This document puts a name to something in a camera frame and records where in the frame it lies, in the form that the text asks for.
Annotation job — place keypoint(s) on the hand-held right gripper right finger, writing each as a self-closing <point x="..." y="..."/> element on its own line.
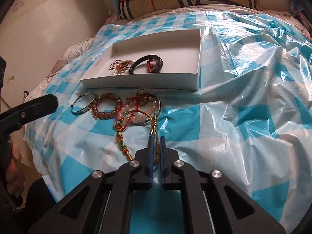
<point x="163" y="160"/>

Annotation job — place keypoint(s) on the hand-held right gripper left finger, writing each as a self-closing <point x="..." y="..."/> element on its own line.
<point x="150" y="160"/>

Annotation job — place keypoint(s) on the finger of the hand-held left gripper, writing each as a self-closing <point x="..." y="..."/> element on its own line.
<point x="36" y="108"/>

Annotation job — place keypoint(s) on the white cardboard box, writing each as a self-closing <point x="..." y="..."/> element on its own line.
<point x="156" y="41"/>

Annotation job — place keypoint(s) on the person's left hand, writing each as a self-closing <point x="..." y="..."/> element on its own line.
<point x="15" y="170"/>

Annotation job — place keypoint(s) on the engraved silver bangle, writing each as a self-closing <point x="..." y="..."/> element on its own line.
<point x="84" y="109"/>

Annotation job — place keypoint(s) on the person's dark trousers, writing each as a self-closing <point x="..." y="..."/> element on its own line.
<point x="41" y="195"/>

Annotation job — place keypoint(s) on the blue checked plastic sheet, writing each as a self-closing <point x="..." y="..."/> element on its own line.
<point x="243" y="102"/>

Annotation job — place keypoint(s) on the pile of clothes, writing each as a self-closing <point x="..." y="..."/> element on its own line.
<point x="304" y="17"/>

